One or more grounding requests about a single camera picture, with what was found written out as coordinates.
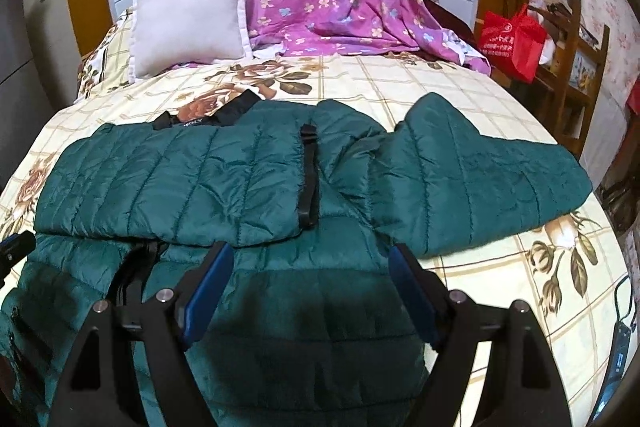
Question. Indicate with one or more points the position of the pink floral curtain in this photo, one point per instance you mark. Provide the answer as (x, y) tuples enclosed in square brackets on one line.
[(610, 7)]

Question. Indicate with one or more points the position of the cream floral bed sheet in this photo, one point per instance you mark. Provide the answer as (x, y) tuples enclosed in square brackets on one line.
[(450, 77)]

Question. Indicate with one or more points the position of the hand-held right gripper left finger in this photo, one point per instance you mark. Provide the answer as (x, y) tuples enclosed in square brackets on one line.
[(210, 292)]

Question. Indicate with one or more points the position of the wooden shelf rack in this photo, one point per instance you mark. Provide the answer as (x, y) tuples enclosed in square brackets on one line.
[(570, 72)]

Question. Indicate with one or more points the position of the grey refrigerator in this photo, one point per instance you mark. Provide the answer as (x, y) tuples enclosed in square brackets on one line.
[(30, 47)]

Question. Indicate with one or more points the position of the white square pillow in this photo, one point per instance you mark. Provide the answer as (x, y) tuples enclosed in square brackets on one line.
[(190, 17)]

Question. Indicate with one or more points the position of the black smartphone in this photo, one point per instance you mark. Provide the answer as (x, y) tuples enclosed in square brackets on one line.
[(617, 357)]

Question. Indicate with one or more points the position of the red shopping bag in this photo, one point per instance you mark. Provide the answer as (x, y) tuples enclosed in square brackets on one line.
[(510, 42)]

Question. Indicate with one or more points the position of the green quilted puffer jacket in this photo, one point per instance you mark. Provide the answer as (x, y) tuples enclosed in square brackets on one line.
[(250, 167)]

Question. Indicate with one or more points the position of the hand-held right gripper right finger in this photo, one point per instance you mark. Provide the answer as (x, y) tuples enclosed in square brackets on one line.
[(415, 292)]

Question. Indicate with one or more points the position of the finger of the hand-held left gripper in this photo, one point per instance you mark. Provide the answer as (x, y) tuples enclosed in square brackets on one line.
[(9, 249)]

